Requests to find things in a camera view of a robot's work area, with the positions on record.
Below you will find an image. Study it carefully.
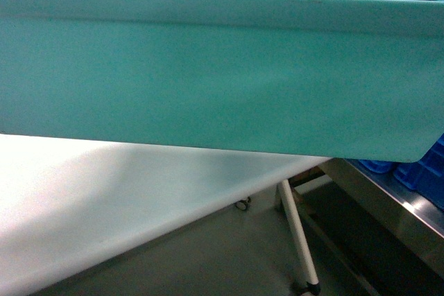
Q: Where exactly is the teal plastic bin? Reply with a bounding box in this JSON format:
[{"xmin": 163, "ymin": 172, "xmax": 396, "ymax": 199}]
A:
[{"xmin": 1, "ymin": 0, "xmax": 443, "ymax": 162}]

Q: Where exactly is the caster wheel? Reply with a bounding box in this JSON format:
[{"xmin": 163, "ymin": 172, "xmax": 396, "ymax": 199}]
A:
[{"xmin": 234, "ymin": 196, "xmax": 251, "ymax": 211}]

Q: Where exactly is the white table leg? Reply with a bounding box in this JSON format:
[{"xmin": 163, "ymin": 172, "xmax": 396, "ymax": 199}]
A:
[{"xmin": 277, "ymin": 180, "xmax": 321, "ymax": 295}]

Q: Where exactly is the large blue plastic crate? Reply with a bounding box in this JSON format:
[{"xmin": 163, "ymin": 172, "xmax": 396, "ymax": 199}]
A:
[{"xmin": 358, "ymin": 135, "xmax": 443, "ymax": 211}]

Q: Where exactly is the stainless steel cart frame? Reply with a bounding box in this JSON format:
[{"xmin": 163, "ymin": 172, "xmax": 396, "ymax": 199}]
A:
[{"xmin": 288, "ymin": 157, "xmax": 444, "ymax": 296}]

